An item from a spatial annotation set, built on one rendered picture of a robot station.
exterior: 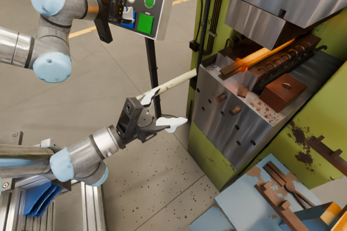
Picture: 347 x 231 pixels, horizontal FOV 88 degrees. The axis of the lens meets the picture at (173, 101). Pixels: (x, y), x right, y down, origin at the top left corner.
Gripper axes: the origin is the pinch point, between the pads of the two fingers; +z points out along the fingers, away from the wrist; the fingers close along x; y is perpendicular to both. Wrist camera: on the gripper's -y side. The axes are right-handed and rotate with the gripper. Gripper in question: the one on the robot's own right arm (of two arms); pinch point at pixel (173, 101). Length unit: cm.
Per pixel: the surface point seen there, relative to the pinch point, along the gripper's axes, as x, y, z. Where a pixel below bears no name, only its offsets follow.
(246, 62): 0.8, -0.9, 31.9
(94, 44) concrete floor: -208, 100, 14
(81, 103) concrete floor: -115, 100, -32
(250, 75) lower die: 4.7, 2.1, 30.7
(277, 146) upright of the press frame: 26, 41, 45
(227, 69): 0.0, -1.2, 23.0
